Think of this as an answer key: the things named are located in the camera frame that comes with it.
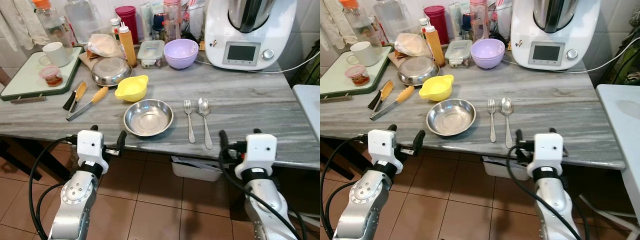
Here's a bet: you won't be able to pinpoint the steel tongs with orange tips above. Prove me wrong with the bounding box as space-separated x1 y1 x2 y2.
66 86 110 122
369 85 416 121

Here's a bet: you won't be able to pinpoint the maroon plastic tumbler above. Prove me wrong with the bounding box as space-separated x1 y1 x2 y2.
114 5 140 45
423 5 449 45

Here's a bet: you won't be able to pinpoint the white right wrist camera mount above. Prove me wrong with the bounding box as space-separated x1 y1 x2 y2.
235 134 278 181
532 132 564 182

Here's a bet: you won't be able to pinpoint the stainless steel spoon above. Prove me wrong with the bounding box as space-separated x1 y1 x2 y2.
500 97 515 149
197 97 214 150

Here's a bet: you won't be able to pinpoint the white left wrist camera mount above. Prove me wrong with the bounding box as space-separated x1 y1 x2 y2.
76 130 110 174
368 129 404 175

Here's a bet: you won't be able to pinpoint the brown wooden board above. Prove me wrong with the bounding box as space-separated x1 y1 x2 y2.
78 50 101 70
387 49 408 68

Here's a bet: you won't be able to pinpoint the pale green cutting board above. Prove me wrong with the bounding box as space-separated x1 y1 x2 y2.
0 46 85 102
320 45 393 99

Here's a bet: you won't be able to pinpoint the clear plastic packets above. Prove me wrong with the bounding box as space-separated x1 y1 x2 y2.
181 2 207 42
487 0 513 41

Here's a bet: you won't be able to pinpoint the white plastic bin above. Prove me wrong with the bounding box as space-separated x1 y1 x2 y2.
171 156 224 182
481 156 532 181

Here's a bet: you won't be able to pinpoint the clear glass bottle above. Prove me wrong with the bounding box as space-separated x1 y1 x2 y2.
372 0 413 43
64 0 104 44

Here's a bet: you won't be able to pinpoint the beige hanging towel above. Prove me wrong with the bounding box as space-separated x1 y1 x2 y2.
320 0 351 51
0 0 50 51

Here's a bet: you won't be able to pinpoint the shallow stainless steel dish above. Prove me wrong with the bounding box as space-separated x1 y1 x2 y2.
426 98 477 137
123 99 175 138

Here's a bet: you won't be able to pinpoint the yellow plastic bowl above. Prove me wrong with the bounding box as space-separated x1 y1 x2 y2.
114 75 150 103
418 74 455 102

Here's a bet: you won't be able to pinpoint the upturned stainless steel bowl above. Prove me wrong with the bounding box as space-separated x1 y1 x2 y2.
397 55 440 86
90 56 133 87

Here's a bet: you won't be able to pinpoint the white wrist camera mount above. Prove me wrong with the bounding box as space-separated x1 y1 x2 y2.
76 130 110 174
532 132 564 182
368 129 404 175
235 134 278 181

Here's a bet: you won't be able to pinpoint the dark blue cup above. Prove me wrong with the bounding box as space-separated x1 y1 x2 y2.
461 13 473 41
152 13 166 41

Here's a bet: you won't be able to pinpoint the purple plastic bowl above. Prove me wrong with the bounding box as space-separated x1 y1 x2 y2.
470 38 506 70
163 38 200 70

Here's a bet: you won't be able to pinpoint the white side table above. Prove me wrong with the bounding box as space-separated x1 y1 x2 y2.
292 84 321 143
595 83 640 216

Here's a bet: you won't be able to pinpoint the white ceramic mug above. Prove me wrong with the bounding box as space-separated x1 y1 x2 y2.
38 42 74 68
346 41 382 68

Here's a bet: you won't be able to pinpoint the clear bottle with pink lid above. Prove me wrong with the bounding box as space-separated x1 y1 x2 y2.
163 0 183 42
469 0 489 41

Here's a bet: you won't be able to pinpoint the small tub with red food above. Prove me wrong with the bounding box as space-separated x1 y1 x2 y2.
39 65 64 88
345 64 371 87

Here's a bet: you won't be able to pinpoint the black-handled tongs with orange tip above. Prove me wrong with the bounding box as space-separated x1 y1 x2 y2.
367 79 394 113
62 80 88 113

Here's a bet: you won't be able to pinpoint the orange sauce squeeze bottle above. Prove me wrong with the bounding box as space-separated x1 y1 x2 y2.
118 21 138 68
424 22 446 67

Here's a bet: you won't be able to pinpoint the glass bottle with orange cap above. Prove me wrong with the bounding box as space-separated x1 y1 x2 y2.
338 0 382 48
31 0 75 49

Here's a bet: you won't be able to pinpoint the white tube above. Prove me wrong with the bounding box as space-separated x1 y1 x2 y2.
139 2 154 41
448 2 463 41

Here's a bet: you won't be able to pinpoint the brown wooden handle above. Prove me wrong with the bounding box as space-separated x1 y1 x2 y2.
320 94 355 103
10 95 48 105

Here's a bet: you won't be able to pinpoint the glass food container with lid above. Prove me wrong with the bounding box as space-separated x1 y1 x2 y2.
137 40 166 69
444 39 473 68

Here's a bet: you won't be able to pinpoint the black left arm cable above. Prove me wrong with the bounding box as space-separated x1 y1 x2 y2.
27 136 81 240
322 136 371 240

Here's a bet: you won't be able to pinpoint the white kitchen cooking machine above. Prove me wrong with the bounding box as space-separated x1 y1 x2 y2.
204 0 298 71
510 0 601 71

